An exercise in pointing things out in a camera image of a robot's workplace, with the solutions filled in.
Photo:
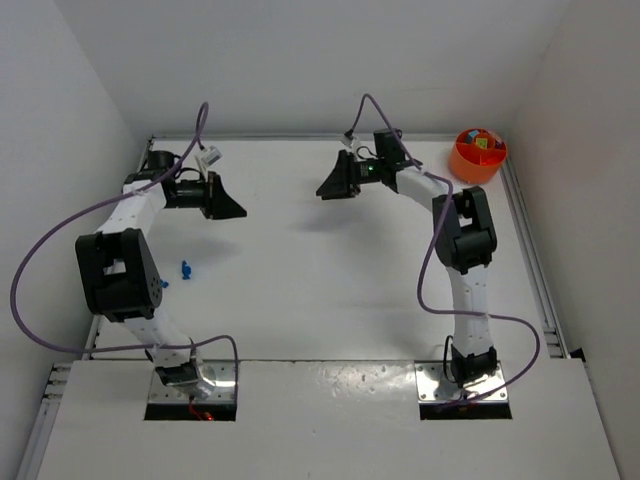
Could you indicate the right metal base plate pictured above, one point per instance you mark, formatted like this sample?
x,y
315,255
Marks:
x,y
435,388

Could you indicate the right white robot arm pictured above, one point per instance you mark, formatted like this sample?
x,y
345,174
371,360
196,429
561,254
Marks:
x,y
464,239

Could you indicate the blue lego piece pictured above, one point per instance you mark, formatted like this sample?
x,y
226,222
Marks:
x,y
186,270

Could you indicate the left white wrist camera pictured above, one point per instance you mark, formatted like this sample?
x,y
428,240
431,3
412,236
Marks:
x,y
206,158

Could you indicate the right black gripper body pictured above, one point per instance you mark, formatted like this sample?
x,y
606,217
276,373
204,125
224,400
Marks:
x,y
354,173

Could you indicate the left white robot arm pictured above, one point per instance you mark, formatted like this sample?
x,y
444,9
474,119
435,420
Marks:
x,y
120,279

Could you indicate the orange round divided container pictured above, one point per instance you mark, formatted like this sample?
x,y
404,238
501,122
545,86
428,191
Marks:
x,y
473,165

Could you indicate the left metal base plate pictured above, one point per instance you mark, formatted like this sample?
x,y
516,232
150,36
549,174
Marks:
x,y
218,388

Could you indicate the metal base plate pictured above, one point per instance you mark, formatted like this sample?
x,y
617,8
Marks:
x,y
218,388
435,388

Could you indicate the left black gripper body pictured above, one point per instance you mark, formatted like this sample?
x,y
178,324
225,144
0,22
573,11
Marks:
x,y
211,195

